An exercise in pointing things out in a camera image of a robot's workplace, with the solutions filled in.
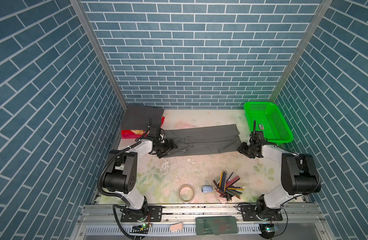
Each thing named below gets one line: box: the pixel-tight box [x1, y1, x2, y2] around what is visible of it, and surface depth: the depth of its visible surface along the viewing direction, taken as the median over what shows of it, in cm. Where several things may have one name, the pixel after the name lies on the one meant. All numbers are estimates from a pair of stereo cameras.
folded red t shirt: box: [121, 116, 166, 139], surface depth 101 cm
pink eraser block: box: [169, 222, 184, 231], surface depth 70 cm
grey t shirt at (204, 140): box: [160, 124, 242, 158], surface depth 104 cm
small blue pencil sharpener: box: [201, 185, 214, 193], surface depth 81 cm
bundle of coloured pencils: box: [212, 170, 245, 202], surface depth 74 cm
